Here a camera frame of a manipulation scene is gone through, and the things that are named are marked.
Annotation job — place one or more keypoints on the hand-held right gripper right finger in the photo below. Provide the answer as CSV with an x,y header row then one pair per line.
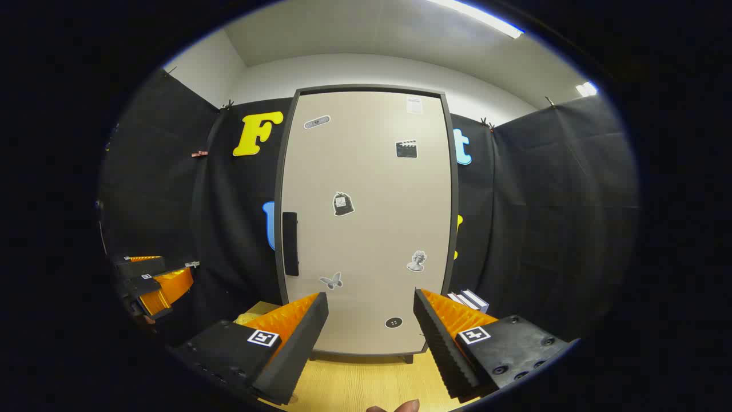
x,y
440,349

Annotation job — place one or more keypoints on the white spine book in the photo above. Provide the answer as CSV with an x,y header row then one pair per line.
x,y
454,297

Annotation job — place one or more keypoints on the dark grey spine book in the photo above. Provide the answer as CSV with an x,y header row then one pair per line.
x,y
464,298

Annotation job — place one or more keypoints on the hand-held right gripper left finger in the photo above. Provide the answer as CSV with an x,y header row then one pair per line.
x,y
303,343

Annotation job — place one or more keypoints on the lilac spine book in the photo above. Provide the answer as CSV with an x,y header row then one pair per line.
x,y
477,300

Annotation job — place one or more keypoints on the black backdrop cloth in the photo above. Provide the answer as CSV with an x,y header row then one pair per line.
x,y
543,217

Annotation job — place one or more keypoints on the yellow round object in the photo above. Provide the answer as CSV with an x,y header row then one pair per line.
x,y
257,311

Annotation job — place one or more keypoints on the beige cabinet door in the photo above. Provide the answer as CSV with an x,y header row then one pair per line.
x,y
366,171

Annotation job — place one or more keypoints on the long ceiling light strip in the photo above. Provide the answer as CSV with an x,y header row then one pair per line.
x,y
486,17

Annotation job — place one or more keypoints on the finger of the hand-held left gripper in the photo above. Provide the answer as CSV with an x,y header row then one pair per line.
x,y
168,289
143,266

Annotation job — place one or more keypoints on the small ceiling light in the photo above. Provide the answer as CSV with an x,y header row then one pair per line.
x,y
587,88

